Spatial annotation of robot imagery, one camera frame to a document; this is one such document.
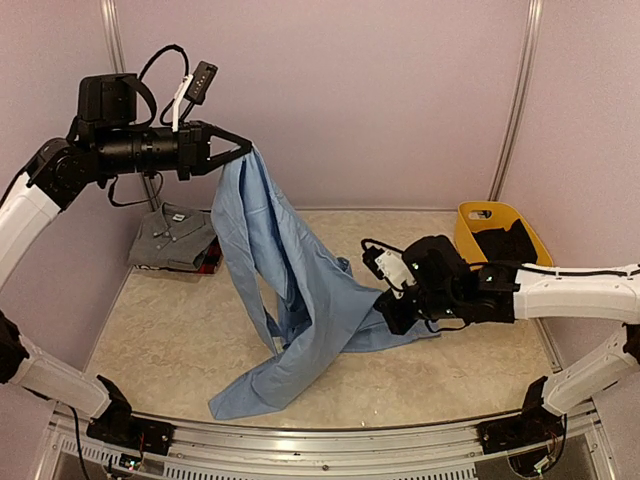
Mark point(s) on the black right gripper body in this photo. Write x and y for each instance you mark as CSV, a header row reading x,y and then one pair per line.
x,y
400,320

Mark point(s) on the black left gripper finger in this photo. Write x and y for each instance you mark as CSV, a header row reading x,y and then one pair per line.
x,y
212,132
219,160

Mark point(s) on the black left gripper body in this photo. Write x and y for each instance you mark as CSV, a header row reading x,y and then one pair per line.
x,y
187,144

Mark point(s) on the grey denim shirt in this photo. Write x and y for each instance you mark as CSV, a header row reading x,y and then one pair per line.
x,y
172,237

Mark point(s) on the light blue long sleeve shirt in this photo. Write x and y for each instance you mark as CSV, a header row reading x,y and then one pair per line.
x,y
303,301

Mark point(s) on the red black plaid shirt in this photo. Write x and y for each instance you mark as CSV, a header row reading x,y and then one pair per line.
x,y
209,260

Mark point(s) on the yellow plastic basket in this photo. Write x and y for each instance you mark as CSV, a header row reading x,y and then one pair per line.
x,y
476,216

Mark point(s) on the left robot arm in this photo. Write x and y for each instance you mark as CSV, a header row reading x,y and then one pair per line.
x,y
105,141

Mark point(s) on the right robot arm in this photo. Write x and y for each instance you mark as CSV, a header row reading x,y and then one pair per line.
x,y
429,281

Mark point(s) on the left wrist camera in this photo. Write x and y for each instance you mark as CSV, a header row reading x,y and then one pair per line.
x,y
192,92

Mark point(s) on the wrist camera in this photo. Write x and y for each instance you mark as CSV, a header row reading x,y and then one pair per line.
x,y
386,264
192,92

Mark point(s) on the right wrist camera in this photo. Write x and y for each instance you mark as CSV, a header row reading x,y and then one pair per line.
x,y
386,264

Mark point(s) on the left aluminium frame post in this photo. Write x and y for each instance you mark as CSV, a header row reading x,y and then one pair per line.
x,y
116,54

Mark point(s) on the aluminium frame post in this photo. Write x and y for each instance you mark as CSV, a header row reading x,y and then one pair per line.
x,y
519,98
116,54

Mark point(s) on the aluminium front rail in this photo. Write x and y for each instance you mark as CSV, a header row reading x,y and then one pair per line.
x,y
577,449

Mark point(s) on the right aluminium frame post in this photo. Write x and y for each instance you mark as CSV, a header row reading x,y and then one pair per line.
x,y
519,98

